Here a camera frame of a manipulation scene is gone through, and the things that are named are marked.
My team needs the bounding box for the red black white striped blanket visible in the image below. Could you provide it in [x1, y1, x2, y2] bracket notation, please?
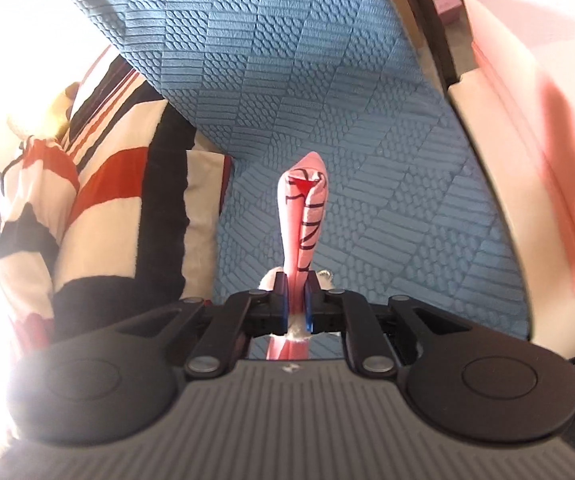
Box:
[0, 45, 198, 361]

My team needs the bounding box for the pink cloth strip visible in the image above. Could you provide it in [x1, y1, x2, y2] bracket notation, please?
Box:
[265, 151, 328, 361]

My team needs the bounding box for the white fluffy item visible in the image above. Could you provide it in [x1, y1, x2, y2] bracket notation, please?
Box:
[259, 267, 338, 346]

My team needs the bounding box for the blue textured blanket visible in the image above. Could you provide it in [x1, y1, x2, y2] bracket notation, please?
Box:
[45, 0, 535, 361]

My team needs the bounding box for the dark wooden post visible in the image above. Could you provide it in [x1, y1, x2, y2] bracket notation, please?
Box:
[396, 0, 459, 86]

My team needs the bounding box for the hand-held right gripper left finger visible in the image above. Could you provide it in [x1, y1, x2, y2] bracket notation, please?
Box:
[118, 271, 288, 380]

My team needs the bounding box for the large pink box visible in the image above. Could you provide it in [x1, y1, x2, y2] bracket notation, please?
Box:
[460, 0, 575, 297]

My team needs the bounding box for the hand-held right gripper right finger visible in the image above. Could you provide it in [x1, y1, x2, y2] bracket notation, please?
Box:
[305, 271, 473, 377]

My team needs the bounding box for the tan plush toy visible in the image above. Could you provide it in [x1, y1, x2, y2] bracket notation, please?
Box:
[6, 82, 79, 138]

